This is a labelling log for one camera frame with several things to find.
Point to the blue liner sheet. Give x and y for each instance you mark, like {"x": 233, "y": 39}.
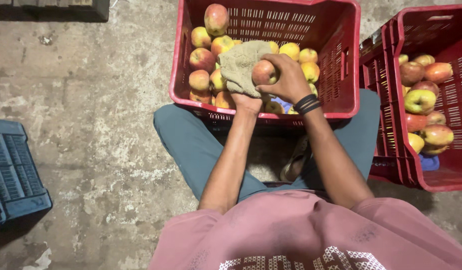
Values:
{"x": 429, "y": 163}
{"x": 285, "y": 105}

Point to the grey sandal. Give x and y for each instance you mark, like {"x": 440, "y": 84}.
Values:
{"x": 296, "y": 159}

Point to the beige cleaning cloth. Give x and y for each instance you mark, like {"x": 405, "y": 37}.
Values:
{"x": 239, "y": 65}

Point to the black wristbands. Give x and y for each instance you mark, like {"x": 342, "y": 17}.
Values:
{"x": 306, "y": 104}

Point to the red plastic crate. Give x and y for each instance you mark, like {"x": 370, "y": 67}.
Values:
{"x": 448, "y": 168}
{"x": 328, "y": 56}
{"x": 375, "y": 112}

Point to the teal trousers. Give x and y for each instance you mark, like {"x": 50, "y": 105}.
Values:
{"x": 189, "y": 146}

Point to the white paper scrap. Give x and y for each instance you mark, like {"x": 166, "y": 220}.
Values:
{"x": 41, "y": 261}

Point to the person's right hand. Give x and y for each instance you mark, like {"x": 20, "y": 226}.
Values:
{"x": 291, "y": 80}

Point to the blue plastic crate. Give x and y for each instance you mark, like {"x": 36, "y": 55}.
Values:
{"x": 13, "y": 172}

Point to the pink printed shirt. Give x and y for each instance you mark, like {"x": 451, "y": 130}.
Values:
{"x": 309, "y": 232}

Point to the dark crate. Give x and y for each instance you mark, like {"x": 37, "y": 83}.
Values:
{"x": 47, "y": 9}

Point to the person's left hand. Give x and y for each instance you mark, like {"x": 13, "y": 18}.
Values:
{"x": 246, "y": 100}

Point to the heap of apples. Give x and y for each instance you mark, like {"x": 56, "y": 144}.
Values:
{"x": 420, "y": 101}
{"x": 202, "y": 60}

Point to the red yellow apple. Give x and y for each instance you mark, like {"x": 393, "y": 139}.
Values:
{"x": 264, "y": 72}

